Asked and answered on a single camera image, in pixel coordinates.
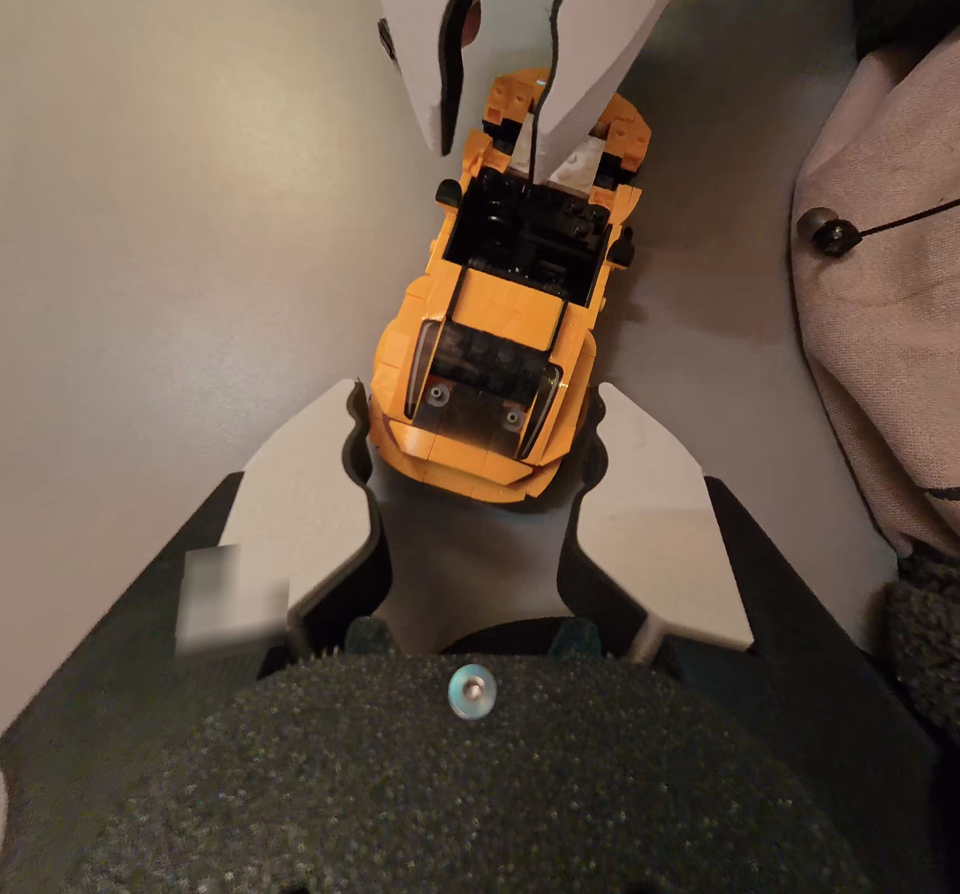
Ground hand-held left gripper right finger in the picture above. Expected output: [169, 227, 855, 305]
[557, 381, 755, 664]

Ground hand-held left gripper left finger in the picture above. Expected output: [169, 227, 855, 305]
[217, 378, 393, 633]

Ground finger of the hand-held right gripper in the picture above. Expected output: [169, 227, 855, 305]
[531, 0, 685, 184]
[364, 0, 498, 159]

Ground orange lego car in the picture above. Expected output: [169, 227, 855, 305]
[369, 69, 652, 510]

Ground beige hoodie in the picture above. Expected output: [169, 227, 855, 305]
[789, 46, 960, 559]

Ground black wired earphone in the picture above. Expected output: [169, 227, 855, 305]
[796, 196, 960, 260]

